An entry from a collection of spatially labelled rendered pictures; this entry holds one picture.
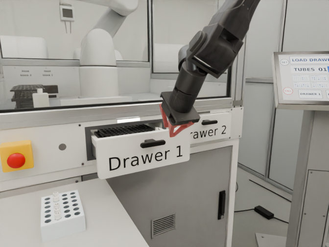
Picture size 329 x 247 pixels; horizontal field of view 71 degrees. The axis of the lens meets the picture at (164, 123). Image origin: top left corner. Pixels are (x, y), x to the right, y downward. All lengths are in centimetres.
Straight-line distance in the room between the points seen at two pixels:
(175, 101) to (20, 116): 43
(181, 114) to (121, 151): 21
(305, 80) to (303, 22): 115
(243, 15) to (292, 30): 192
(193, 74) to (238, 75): 60
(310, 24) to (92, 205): 209
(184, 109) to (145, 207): 54
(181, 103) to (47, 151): 44
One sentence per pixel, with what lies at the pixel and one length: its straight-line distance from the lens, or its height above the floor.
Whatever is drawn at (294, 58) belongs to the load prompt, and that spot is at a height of 116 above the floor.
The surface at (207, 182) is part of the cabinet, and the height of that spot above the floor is 61.
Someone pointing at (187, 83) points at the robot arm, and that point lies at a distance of 48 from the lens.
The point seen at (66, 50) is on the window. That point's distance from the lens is 76.
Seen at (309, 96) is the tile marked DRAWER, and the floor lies 99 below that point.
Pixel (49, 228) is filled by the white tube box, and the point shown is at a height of 79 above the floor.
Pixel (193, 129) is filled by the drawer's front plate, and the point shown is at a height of 88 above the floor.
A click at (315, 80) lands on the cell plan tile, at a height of 106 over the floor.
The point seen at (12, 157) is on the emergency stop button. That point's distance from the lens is 70.
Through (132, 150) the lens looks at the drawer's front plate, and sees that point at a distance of 65.
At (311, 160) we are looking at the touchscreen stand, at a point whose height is 67.
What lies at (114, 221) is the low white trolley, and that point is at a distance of 59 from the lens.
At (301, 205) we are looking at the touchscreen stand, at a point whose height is 42.
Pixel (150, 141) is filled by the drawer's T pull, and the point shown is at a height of 91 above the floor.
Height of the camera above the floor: 110
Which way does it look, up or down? 12 degrees down
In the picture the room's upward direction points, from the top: straight up
